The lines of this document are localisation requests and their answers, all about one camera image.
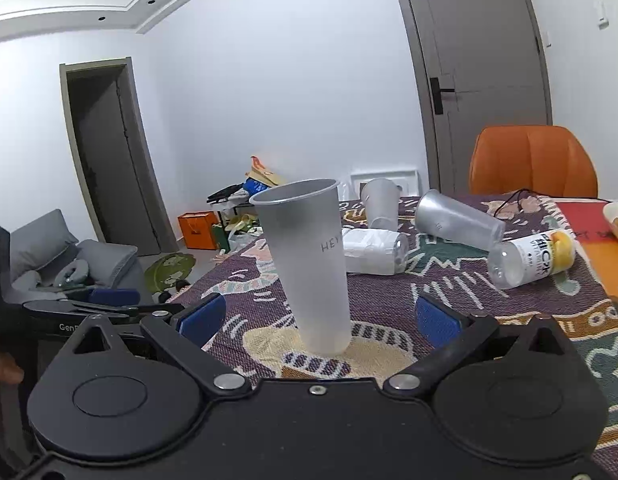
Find tall frosted plastic cup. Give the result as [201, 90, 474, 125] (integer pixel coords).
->
[249, 179, 351, 356]

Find patterned woven table blanket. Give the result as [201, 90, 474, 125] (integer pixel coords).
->
[178, 197, 618, 478]

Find grey sofa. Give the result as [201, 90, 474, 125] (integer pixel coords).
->
[10, 209, 152, 304]

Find vitamin C plastic bottle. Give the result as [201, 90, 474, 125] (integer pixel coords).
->
[487, 230, 576, 289]

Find orange shopping bag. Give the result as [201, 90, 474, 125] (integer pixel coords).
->
[178, 211, 218, 250]

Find black storage rack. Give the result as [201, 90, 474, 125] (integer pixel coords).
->
[207, 184, 251, 229]

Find orange leather chair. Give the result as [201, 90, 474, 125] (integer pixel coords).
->
[468, 125, 598, 198]

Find dark open doorway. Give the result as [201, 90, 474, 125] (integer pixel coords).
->
[60, 58, 178, 256]

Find green round stool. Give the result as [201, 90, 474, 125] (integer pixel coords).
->
[144, 252, 196, 294]

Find grey door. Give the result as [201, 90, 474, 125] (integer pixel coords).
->
[399, 0, 553, 195]

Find person's left hand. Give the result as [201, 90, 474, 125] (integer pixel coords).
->
[0, 352, 24, 385]

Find black door handle lock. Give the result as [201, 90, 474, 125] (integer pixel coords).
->
[429, 77, 455, 115]

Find small frosted plastic cup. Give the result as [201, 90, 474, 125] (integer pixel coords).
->
[361, 178, 400, 232]

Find grey translucent lying cup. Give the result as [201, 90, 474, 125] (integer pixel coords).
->
[414, 190, 505, 252]

